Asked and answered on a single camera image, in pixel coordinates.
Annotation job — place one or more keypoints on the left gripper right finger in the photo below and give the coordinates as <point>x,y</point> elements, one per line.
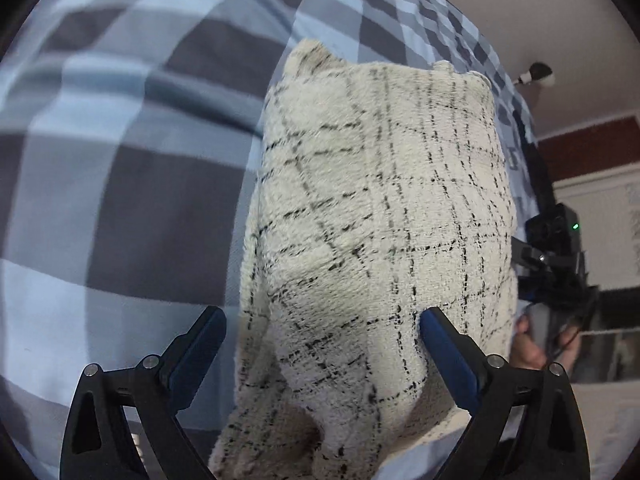
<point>525,424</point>

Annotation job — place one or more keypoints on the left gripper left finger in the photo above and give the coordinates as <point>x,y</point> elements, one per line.
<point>97,442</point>

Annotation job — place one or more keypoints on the cream plaid tweed shirt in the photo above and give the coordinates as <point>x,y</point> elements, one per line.
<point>382,192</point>

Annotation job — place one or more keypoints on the black garment on bed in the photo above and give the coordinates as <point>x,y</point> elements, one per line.
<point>537,170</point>

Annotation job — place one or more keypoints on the blue grey checkered bedsheet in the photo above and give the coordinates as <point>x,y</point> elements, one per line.
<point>129,143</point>

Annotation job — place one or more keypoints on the white round wall camera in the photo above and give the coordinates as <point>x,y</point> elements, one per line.
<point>538,73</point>

